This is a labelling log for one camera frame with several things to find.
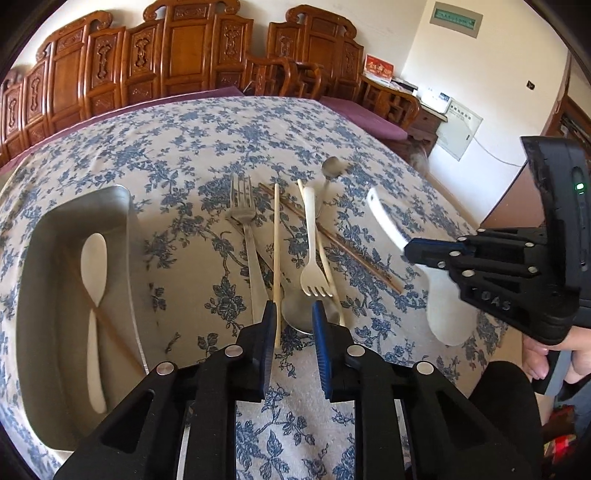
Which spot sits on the red box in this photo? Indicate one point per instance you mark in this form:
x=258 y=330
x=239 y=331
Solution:
x=379 y=69

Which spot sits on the large metal spoon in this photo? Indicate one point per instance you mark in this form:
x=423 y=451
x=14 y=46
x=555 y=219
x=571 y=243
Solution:
x=298 y=311

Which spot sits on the metal tray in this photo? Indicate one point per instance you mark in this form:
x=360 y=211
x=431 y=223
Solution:
x=51 y=277

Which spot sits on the purple armchair seat cushion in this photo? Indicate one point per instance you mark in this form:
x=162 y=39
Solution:
x=369 y=120

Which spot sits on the blue floral tablecloth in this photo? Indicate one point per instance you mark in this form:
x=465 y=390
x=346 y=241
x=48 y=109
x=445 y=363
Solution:
x=184 y=152

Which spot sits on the metal fork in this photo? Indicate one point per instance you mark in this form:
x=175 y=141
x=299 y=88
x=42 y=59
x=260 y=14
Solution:
x=242 y=214

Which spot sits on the stack of papers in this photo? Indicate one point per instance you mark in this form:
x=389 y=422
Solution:
x=405 y=85

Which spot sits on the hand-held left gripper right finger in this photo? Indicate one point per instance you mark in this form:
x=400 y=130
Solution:
x=319 y=341

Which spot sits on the light wooden chopstick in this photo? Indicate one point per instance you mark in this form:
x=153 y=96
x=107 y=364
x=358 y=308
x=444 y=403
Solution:
x=340 y=312
x=276 y=240

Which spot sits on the carved wooden sofa bench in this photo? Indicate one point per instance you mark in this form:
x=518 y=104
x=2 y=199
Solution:
x=184 y=55

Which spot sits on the small metal spoon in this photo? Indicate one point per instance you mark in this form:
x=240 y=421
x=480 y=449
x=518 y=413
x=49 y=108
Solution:
x=332 y=167

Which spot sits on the wooden side table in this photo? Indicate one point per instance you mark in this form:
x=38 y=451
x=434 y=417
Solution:
x=427 y=122

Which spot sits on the person's right hand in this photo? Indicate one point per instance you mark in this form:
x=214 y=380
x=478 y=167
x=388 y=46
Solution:
x=535 y=364

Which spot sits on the clear plastic bag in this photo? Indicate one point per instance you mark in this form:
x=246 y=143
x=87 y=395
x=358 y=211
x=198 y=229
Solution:
x=420 y=159

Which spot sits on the wooden door frame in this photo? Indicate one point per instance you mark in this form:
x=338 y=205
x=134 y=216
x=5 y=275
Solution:
x=570 y=110

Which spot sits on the carved wooden armchair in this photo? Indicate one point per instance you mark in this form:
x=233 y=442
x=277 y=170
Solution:
x=323 y=50

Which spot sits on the white rice spoon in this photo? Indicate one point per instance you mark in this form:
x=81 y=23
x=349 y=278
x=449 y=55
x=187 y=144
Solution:
x=445 y=318

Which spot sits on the cream plastic spoon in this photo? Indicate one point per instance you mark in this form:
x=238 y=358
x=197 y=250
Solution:
x=93 y=258

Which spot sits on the cream plastic fork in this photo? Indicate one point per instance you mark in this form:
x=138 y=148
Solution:
x=310 y=230

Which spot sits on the green framed wall panel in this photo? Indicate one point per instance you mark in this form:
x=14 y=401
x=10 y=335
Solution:
x=456 y=18

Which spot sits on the brown wooden chopstick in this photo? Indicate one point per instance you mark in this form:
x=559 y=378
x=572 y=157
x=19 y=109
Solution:
x=120 y=344
x=369 y=267

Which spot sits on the white wall electrical box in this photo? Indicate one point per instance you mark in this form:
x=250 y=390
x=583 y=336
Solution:
x=459 y=129

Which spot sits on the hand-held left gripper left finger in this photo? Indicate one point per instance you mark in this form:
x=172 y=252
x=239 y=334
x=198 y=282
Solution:
x=270 y=341

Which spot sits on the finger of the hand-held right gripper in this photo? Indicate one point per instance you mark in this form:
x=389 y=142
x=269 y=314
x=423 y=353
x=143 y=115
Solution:
x=508 y=295
x=429 y=251

